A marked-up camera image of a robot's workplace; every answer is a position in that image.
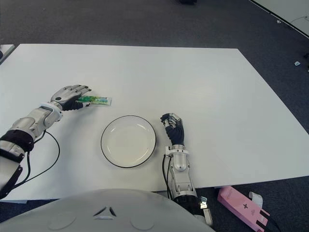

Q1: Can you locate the grey robot torso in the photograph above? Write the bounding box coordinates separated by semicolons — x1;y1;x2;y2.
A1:
0;188;216;232

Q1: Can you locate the pink cardboard box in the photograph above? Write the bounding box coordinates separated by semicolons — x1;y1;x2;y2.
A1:
217;185;271;232

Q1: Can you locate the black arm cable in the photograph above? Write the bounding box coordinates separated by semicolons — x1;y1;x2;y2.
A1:
162;154;173;199
14;130;61;192

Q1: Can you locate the black cable by pink box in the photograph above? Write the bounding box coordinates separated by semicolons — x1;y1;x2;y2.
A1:
267;214;282;232

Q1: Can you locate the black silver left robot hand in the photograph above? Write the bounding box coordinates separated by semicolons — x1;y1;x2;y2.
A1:
50;84;93;112

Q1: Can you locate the silver metal bracket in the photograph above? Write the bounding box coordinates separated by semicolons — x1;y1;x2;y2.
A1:
198;196;213;226

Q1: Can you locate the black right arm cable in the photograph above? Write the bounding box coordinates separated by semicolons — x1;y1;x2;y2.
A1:
162;154;173;199

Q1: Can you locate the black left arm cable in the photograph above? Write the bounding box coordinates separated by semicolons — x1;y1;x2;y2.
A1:
14;130;61;192

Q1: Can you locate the white paper roll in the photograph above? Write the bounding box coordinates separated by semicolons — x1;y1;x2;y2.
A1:
248;191;264;207

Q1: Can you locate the white side table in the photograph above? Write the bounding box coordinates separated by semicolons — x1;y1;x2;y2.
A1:
0;44;14;65

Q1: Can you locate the white background table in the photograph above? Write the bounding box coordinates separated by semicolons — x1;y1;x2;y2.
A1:
250;0;309;38

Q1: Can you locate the black equipment base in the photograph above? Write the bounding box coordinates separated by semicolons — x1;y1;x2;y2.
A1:
302;51;309;73

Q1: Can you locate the green snack packet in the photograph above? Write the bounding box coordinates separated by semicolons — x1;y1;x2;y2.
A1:
78;95;113;106

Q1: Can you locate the white plate with black rim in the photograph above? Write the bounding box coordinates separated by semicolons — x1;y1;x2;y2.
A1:
100;115;158;168

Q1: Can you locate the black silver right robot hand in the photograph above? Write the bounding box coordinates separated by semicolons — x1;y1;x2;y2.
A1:
159;112;186;146

